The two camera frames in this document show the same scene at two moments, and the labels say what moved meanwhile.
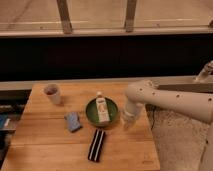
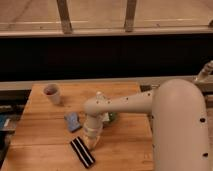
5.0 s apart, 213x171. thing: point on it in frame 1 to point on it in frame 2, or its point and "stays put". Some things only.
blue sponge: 73,121 stays put
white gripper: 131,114 to 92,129
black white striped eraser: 96,145 to 81,150
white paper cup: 52,91 stays put
